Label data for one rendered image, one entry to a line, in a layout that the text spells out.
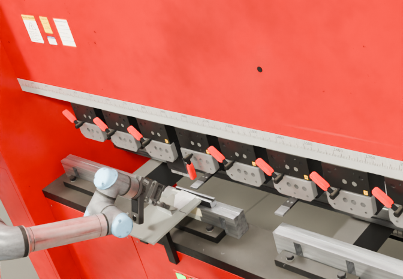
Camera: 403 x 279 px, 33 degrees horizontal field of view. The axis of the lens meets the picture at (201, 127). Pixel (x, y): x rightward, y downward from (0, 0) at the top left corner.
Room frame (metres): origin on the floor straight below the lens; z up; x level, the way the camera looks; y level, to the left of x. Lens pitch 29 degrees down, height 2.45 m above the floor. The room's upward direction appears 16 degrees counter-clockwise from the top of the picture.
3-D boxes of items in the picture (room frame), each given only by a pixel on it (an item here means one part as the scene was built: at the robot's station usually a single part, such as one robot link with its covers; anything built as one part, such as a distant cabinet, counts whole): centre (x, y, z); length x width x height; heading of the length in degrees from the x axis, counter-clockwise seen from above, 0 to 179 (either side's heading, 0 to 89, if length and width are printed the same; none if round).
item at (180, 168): (2.18, 0.12, 1.13); 0.10 x 0.02 x 0.10; 41
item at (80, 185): (2.60, 0.56, 0.89); 0.30 x 0.05 x 0.03; 41
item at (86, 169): (2.60, 0.48, 0.92); 0.50 x 0.06 x 0.10; 41
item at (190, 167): (2.02, 0.07, 1.20); 0.04 x 0.02 x 0.10; 131
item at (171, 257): (2.06, 0.27, 0.88); 0.14 x 0.04 x 0.22; 131
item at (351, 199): (1.59, -0.38, 1.26); 0.15 x 0.09 x 0.17; 41
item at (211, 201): (2.15, 0.10, 0.99); 0.20 x 0.03 x 0.03; 41
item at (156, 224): (2.08, 0.24, 1.00); 0.26 x 0.18 x 0.01; 131
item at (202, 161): (2.04, 0.01, 1.26); 0.15 x 0.09 x 0.17; 41
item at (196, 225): (2.11, 0.14, 0.89); 0.30 x 0.05 x 0.03; 41
